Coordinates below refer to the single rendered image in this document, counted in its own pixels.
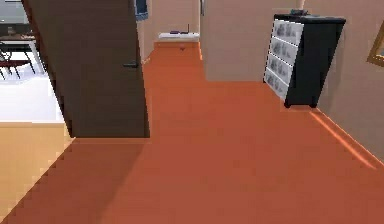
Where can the white low table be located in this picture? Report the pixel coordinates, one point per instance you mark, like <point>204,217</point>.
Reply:
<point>178,35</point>

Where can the dark small object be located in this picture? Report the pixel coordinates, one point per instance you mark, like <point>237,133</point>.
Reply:
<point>186,30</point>

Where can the purple flat book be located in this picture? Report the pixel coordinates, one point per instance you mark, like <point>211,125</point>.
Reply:
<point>174,32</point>

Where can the dark brown room door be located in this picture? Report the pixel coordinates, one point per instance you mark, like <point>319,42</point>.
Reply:
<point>93,73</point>

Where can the black chest of drawers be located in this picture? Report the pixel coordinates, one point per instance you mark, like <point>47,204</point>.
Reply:
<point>310,60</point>

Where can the dark flat object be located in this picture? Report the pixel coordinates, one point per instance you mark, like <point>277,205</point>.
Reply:
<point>298,12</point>

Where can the gold framed picture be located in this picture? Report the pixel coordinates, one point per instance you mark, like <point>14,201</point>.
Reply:
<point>377,50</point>

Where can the blue framed wall picture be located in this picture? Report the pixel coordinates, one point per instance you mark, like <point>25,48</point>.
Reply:
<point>141,9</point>

